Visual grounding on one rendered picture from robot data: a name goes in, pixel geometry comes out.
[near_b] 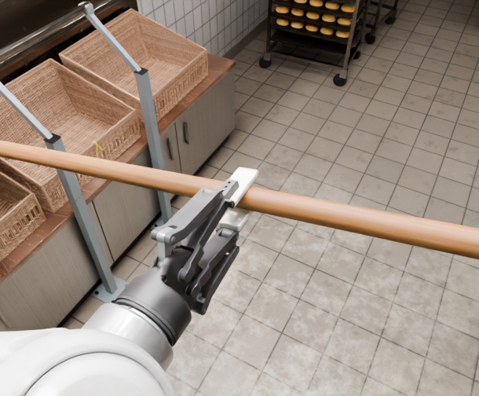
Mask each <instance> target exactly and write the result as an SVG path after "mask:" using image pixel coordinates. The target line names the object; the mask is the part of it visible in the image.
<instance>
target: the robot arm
mask: <svg viewBox="0 0 479 396"><path fill-rule="evenodd" d="M258 175H259V172H258V170H252V169H247V168H242V167H239V168H238V169H237V170H236V172H235V173H234V174H233V175H232V177H231V178H230V179H227V180H225V182H224V183H223V184H222V186H221V187H220V188H219V189H218V190H215V189H208V188H201V190H199V191H198V192H197V194H195V195H194V197H193V198H191V199H190V201H189V202H187V203H186V205H184V206H183V208H182V209H180V210H179V212H178V213H176V215H175V216H173V217H172V218H171V219H170V220H169V221H168V222H167V223H166V224H165V225H161V226H160V227H158V228H156V229H153V231H152V234H151V238H152V239H153V240H156V241H158V254H157V256H156V257H155V258H154V259H153V262H152V265H151V267H150V269H149V270H148V271H147V272H146V273H143V274H141V275H139V276H136V277H135V278H134V279H133V280H132V281H131V282H130V283H129V284H128V285H127V286H126V287H125V288H124V290H123V291H122V292H121V293H120V295H119V296H118V297H117V298H116V300H115V303H105V304H103V305H101V306H100V307H99V308H98V310H97V311H96V312H95V313H94V314H93V316H92V317H91V318H90V319H89V320H88V321H87V322H86V323H85V324H84V326H83V327H82V328H81V329H72V330H68V329H66V328H48V329H42V330H30V331H18V332H0V396H176V394H175V392H174V389H173V387H172V385H171V382H170V381H169V379H168V377H167V375H166V373H165V371H166V370H167V369H168V367H169V366H170V364H171V362H172V361H173V359H174V352H173V349H172V347H173V346H174V345H175V344H176V342H177V341H178V340H179V338H180V337H181V335H182V334H183V332H184V331H185V329H186V328H187V327H188V325H189V323H190V322H191V319H192V313H191V311H192V312H194V313H197V314H200V315H204V314H205V313H206V311H207V308H208V306H209V304H210V301H211V298H212V297H213V295H214V293H215V292H216V290H217V289H218V286H219V285H220V283H221V282H222V280H223V278H224V277H225V275H226V273H227V272H228V270H229V268H230V266H231V265H232V263H233V262H234V260H235V258H236V256H237V255H238V254H239V252H240V246H237V245H236V241H237V240H238V239H239V236H240V235H239V233H240V231H241V229H242V228H243V227H244V225H246V223H247V220H248V218H249V217H250V216H251V215H252V213H253V211H249V210H245V209H241V208H237V207H235V206H236V205H237V204H238V203H239V201H240V200H241V198H242V197H243V195H244V194H245V192H246V191H247V190H248V189H249V188H250V186H251V185H252V183H253V182H254V180H255V179H256V178H257V176H258ZM227 209H229V210H228V211H227V213H226V214H225V216H224V217H223V218H222V216H223V215H224V213H225V212H226V210H227ZM220 220H221V221H220ZM218 223H219V225H220V226H221V227H225V228H224V229H223V228H219V227H216V226H217V225H218ZM214 230H216V233H215V234H214V235H213V237H212V238H211V239H210V240H209V238H210V236H211V234H212V233H213V231H214ZM208 240H209V241H208ZM207 241H208V242H207ZM226 253H229V254H228V255H226Z"/></svg>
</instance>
